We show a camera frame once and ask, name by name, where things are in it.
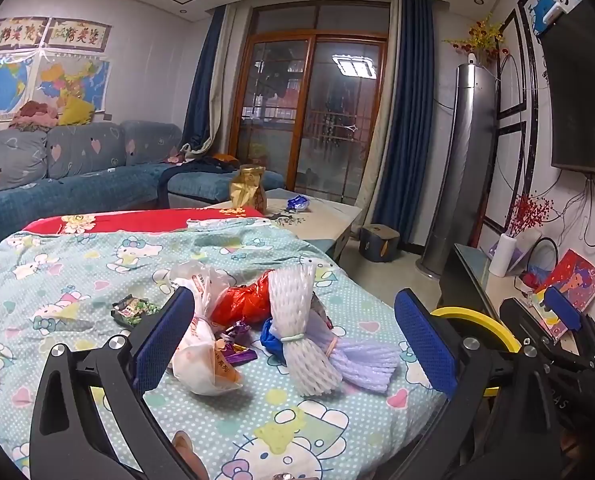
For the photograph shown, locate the lavender foam net bundle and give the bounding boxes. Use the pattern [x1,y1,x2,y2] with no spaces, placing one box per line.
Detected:
[306,309,401,394]

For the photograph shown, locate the green black snack wrapper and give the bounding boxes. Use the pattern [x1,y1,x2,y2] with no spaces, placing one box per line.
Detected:
[111,295,160,330]

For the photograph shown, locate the white orange plastic bag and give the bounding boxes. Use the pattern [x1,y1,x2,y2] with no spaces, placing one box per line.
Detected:
[169,261,242,396]

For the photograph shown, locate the purple candy wrapper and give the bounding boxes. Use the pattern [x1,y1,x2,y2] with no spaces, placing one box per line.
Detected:
[216,321,257,366]

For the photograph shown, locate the white foam net roll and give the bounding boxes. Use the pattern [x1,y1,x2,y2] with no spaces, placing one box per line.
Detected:
[268,264,342,398]

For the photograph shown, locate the red plastic bag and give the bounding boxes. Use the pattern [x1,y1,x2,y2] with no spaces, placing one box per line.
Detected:
[210,271,270,327]

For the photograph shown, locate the blue plastic bag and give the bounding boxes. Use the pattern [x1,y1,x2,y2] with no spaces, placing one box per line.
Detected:
[259,318,285,364]

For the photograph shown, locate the yellow rimmed trash bin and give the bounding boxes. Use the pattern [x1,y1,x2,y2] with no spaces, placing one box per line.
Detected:
[422,307,521,404]

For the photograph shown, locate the left hand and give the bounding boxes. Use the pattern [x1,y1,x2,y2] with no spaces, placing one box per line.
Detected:
[171,430,208,480]

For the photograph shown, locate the colourful painting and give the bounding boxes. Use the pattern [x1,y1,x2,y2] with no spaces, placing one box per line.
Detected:
[529,249,595,341]

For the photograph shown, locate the white vase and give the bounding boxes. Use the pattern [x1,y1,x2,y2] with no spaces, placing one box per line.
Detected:
[489,233,517,278]

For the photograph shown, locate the tv console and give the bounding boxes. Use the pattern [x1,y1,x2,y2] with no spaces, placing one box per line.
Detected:
[437,242,579,356]

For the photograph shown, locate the red berry branches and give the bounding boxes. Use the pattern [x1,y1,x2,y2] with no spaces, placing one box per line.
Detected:
[506,195,553,238]

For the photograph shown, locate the hello kitty blanket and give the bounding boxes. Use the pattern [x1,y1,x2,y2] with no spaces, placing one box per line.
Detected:
[0,219,444,479]

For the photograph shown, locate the silver tower air conditioner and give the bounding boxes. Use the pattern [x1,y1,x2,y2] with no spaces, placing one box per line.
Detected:
[417,54,496,278]

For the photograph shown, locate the small dark storage box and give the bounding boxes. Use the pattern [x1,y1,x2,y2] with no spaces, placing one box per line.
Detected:
[359,224,401,263]

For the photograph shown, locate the right blue curtain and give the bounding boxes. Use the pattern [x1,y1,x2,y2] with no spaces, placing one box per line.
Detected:
[372,0,435,246]

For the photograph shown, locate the blue curtain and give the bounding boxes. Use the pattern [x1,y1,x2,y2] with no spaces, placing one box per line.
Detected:
[372,0,435,246]
[182,6,226,154]

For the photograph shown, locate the red floral blanket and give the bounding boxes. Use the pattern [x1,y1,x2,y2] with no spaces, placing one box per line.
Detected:
[24,207,264,235]

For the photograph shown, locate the coffee table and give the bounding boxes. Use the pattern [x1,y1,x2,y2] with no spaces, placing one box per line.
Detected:
[204,187,364,264]

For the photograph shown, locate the yellow artificial flowers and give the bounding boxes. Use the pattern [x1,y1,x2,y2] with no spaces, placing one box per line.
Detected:
[444,14,509,67]

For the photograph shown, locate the blue white wrapper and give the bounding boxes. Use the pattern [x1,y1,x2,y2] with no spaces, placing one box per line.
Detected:
[286,195,311,212]

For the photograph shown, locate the blue sectional sofa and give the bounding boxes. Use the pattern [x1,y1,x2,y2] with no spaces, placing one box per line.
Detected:
[0,119,286,252]

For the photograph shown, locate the gold paper bag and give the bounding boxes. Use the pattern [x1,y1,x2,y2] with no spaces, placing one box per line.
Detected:
[229,165,267,214]

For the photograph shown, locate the wooden glass sliding door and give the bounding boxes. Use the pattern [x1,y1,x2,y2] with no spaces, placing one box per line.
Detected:
[228,0,390,205]

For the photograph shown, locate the pink folded clothes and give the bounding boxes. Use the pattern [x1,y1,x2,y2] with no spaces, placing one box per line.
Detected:
[9,101,58,132]

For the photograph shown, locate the yellow cushion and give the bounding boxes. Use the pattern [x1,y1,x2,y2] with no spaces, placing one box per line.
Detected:
[58,96,94,126]

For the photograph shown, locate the left blue curtain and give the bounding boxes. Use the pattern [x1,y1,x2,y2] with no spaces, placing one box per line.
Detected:
[182,6,226,154]

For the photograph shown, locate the china map poster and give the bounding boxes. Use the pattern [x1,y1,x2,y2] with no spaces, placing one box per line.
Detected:
[32,52,112,112]

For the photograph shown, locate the world map poster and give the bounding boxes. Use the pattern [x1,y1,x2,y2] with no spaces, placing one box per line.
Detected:
[0,55,34,122]

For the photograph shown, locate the framed calligraphy right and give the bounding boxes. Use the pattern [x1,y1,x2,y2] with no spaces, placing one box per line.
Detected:
[43,18,112,52]

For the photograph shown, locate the framed calligraphy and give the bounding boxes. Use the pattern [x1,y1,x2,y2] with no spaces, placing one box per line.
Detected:
[43,18,112,52]
[0,16,49,51]

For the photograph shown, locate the framed calligraphy left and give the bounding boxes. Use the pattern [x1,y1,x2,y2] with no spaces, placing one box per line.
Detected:
[0,16,49,51]

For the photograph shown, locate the wall television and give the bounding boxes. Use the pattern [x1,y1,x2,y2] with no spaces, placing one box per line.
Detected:
[540,1,595,174]

